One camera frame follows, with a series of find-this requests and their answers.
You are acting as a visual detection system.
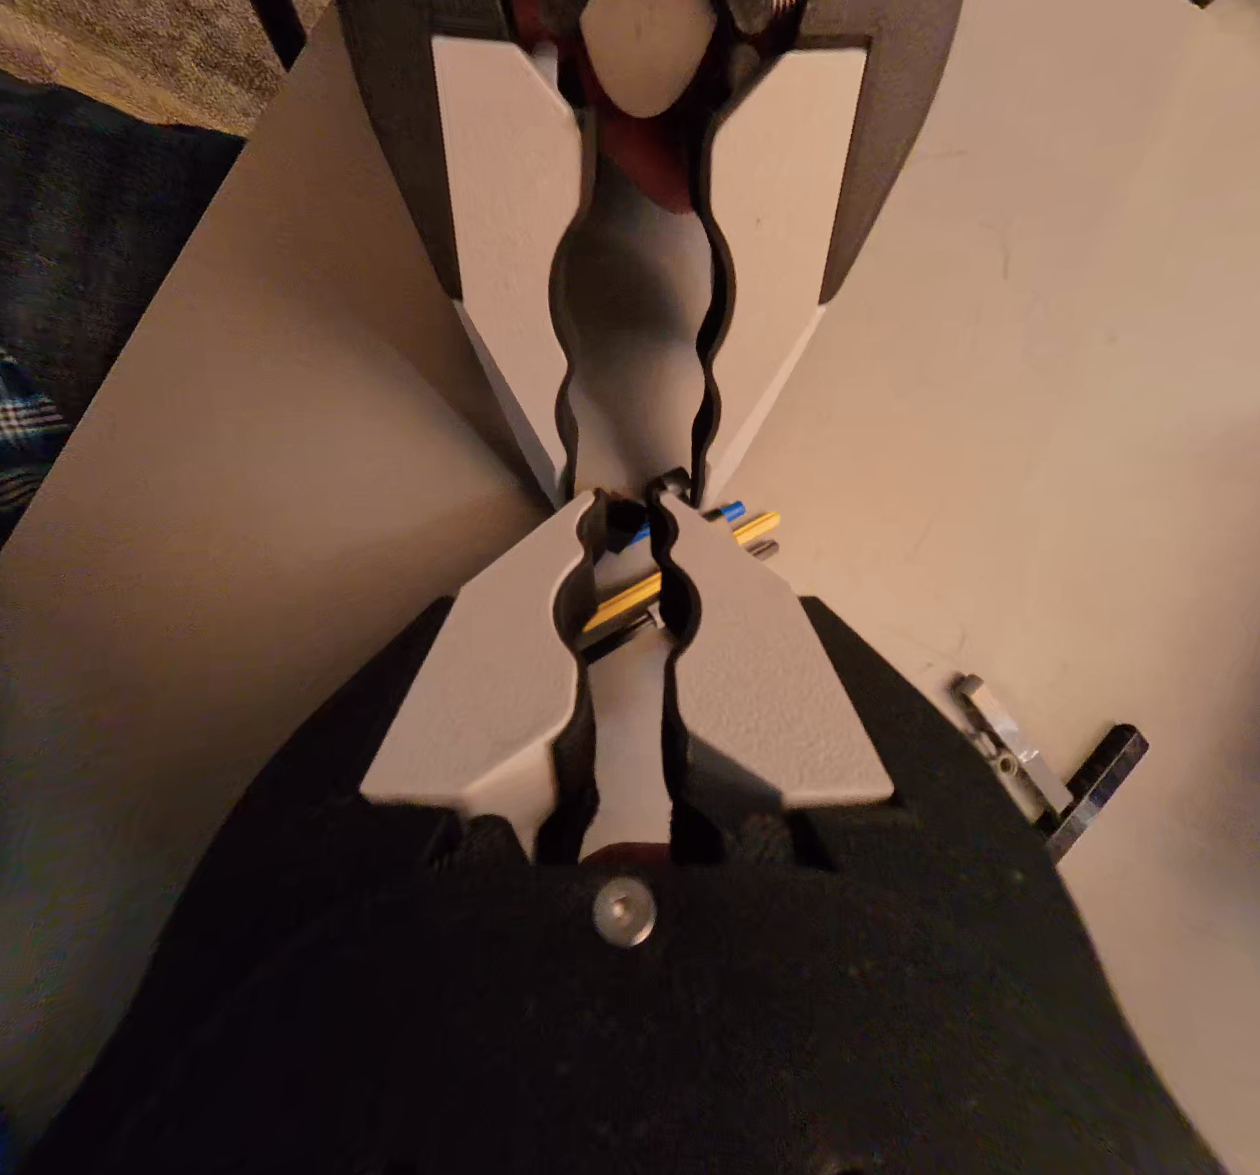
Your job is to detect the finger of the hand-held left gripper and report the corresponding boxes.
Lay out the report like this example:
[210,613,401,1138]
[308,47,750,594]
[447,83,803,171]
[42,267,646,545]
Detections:
[428,34,597,510]
[689,37,872,508]

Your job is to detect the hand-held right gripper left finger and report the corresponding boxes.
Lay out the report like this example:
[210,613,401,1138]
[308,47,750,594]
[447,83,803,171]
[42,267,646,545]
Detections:
[358,487,612,866]

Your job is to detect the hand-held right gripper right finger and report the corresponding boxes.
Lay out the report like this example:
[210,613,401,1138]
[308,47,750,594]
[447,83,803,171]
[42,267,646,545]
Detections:
[643,487,898,866]

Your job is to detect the lego chassis assembly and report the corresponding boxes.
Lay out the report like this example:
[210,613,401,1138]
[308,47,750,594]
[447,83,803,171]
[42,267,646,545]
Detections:
[580,495,784,656]

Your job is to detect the grey lego beam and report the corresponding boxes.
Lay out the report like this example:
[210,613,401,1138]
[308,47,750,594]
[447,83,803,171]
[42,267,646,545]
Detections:
[948,671,1071,824]

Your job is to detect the long black lego beam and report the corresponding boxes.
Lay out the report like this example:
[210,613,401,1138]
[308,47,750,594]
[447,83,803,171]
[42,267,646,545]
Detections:
[1042,723,1152,864]

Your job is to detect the person's dark pants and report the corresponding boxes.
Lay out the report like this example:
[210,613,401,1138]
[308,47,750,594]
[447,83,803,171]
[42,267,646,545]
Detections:
[0,68,248,547]

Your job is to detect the person's plaid shirt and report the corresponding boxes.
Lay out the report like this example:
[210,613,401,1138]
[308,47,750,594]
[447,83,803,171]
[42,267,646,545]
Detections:
[0,348,72,512]

